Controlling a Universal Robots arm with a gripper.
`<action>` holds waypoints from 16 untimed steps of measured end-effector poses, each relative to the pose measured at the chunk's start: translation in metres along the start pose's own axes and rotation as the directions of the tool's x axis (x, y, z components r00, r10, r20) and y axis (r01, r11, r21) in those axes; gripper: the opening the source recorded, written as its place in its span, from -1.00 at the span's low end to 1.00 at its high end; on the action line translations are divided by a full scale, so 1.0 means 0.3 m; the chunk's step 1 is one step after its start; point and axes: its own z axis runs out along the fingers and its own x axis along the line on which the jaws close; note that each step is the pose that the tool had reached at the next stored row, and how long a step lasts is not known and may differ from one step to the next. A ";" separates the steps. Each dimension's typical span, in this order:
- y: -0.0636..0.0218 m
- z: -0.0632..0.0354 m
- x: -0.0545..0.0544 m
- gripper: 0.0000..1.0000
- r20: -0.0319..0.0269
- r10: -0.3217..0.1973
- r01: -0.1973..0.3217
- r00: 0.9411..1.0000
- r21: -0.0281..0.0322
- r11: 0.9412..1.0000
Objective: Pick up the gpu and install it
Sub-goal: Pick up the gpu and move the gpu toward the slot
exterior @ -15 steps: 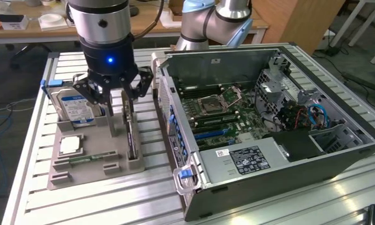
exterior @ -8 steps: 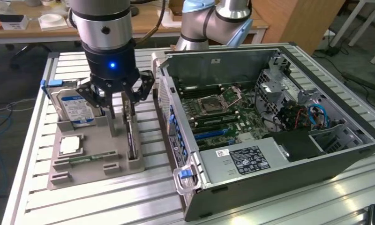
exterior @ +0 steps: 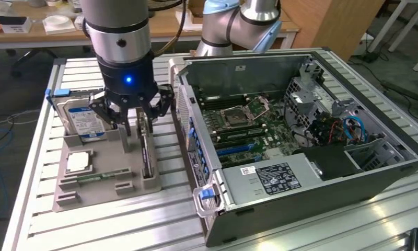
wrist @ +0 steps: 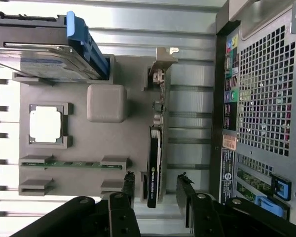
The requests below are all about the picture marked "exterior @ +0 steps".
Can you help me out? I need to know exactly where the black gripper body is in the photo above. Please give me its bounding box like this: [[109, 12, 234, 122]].
[[96, 52, 160, 108]]

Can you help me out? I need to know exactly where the low-profile Nvidia graphics card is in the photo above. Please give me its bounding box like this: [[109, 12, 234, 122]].
[[135, 108, 155, 180]]

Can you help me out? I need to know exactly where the hard disk with blue rails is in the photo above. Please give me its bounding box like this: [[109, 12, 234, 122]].
[[45, 88, 116, 143]]

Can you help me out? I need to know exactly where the grey parts rack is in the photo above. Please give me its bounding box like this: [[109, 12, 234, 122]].
[[52, 125, 163, 213]]

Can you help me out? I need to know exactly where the CPU socket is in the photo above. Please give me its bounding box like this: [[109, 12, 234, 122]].
[[220, 104, 257, 129]]

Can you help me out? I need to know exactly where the silver CPU chip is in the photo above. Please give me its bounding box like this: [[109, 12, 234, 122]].
[[65, 151, 93, 174]]

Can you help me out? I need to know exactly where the green RAM stick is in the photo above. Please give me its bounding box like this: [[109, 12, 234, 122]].
[[77, 174, 105, 184], [214, 127, 268, 139]]

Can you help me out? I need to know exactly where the white square dish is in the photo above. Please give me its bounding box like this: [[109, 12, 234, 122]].
[[41, 15, 77, 36]]

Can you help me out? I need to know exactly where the metal socket cover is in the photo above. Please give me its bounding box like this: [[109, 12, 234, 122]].
[[245, 94, 270, 116]]

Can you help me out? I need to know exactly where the black chair base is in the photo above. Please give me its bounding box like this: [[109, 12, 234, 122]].
[[11, 49, 60, 78]]

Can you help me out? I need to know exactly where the wooden desk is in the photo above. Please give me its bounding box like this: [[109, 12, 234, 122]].
[[0, 0, 301, 50]]

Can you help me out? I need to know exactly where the green motherboard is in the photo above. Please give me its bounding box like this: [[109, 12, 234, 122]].
[[194, 90, 313, 168]]

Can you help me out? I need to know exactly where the white box with black label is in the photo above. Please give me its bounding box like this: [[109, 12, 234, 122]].
[[0, 16, 33, 34]]

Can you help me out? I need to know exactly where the grey power supply unit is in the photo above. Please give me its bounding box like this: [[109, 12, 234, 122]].
[[218, 153, 326, 209]]

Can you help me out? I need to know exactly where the wooden cabinet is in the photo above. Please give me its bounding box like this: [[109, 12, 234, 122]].
[[292, 0, 388, 61]]

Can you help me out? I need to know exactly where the open black PC case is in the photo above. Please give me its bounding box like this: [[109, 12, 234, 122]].
[[169, 51, 418, 248]]

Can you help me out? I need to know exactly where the metal disk bay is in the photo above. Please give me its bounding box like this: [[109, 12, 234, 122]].
[[344, 138, 408, 172]]

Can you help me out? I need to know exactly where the white floor cable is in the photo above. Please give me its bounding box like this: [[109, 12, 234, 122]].
[[0, 109, 41, 126]]

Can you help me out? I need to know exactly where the braided arm cable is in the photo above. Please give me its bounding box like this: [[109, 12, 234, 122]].
[[156, 0, 189, 56]]

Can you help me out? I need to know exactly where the blue floor cable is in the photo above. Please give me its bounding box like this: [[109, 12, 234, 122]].
[[0, 125, 17, 224]]

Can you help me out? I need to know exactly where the blue data wire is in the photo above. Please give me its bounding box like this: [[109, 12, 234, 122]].
[[342, 116, 369, 146]]

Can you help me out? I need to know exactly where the white table frame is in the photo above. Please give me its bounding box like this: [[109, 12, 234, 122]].
[[368, 0, 418, 71]]

